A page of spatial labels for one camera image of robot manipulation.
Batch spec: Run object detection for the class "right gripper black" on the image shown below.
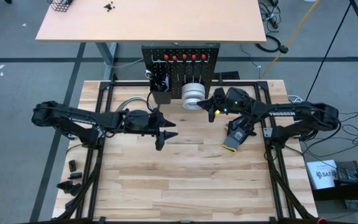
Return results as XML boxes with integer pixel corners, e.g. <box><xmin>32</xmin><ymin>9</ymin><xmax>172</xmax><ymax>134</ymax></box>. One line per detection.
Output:
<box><xmin>196</xmin><ymin>86</ymin><xmax>257</xmax><ymax>123</ymax></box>

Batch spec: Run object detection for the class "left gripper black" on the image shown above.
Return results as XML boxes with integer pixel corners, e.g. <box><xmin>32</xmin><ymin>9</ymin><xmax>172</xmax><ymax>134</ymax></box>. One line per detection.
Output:
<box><xmin>124</xmin><ymin>108</ymin><xmax>179</xmax><ymax>152</ymax></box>

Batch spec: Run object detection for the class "black glove yellow trim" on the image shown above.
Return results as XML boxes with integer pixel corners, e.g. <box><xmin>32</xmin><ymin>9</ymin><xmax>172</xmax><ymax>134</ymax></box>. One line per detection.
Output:
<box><xmin>222</xmin><ymin>118</ymin><xmax>258</xmax><ymax>154</ymax></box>

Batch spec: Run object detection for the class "black screwdriver red cap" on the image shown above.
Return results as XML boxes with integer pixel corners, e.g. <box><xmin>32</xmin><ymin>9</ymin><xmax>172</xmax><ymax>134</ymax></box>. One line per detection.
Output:
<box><xmin>181</xmin><ymin>54</ymin><xmax>188</xmax><ymax>85</ymax></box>
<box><xmin>191</xmin><ymin>54</ymin><xmax>198</xmax><ymax>84</ymax></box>
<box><xmin>200</xmin><ymin>54</ymin><xmax>208</xmax><ymax>85</ymax></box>

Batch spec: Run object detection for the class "black pegboard bin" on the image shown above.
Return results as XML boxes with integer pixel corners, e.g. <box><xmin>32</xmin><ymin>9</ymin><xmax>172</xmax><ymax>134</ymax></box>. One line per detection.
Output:
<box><xmin>149</xmin><ymin>73</ymin><xmax>172</xmax><ymax>105</ymax></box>

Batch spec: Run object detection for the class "black metal pegboard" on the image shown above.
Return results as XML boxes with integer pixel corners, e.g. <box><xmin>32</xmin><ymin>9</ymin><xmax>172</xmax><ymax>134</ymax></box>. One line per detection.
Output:
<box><xmin>140</xmin><ymin>43</ymin><xmax>221</xmax><ymax>100</ymax></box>

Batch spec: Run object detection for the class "light wooden side table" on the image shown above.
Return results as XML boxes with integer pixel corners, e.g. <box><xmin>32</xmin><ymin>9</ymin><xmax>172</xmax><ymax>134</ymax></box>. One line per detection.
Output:
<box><xmin>35</xmin><ymin>0</ymin><xmax>267</xmax><ymax>81</ymax></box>

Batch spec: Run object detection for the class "black slanted stand pole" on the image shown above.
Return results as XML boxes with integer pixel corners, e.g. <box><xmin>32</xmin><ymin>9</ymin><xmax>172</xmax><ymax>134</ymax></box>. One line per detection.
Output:
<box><xmin>304</xmin><ymin>0</ymin><xmax>354</xmax><ymax>103</ymax></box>

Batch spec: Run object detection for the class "white printed box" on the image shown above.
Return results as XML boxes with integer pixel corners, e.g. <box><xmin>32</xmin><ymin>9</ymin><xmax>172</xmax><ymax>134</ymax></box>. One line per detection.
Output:
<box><xmin>305</xmin><ymin>159</ymin><xmax>339</xmax><ymax>190</ymax></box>

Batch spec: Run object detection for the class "black side shelf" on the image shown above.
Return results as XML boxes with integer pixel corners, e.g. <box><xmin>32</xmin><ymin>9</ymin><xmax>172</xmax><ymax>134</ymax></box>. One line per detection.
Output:
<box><xmin>309</xmin><ymin>160</ymin><xmax>358</xmax><ymax>215</ymax></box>

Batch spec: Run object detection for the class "multicoloured cable bundle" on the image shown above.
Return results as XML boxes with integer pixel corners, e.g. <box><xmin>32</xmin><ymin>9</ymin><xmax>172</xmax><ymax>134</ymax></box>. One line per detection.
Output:
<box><xmin>116</xmin><ymin>91</ymin><xmax>155</xmax><ymax>113</ymax></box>

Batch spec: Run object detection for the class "silver pegboard tool rail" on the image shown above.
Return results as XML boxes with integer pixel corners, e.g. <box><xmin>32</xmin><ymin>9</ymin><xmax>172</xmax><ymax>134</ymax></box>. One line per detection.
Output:
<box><xmin>151</xmin><ymin>55</ymin><xmax>211</xmax><ymax>63</ymax></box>

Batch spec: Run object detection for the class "black aluminium table frame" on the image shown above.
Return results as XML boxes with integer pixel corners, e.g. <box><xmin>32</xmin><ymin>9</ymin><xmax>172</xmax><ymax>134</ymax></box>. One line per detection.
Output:
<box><xmin>53</xmin><ymin>79</ymin><xmax>319</xmax><ymax>224</ymax></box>

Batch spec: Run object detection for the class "yellow hanging cable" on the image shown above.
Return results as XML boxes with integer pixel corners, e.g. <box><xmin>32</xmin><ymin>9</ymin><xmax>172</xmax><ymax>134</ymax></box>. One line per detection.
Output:
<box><xmin>260</xmin><ymin>0</ymin><xmax>322</xmax><ymax>79</ymax></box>

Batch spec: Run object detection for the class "black wire basket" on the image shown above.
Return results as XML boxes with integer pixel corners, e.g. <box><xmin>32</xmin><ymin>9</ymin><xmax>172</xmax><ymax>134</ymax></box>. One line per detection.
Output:
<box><xmin>46</xmin><ymin>0</ymin><xmax>73</xmax><ymax>13</ymax></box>

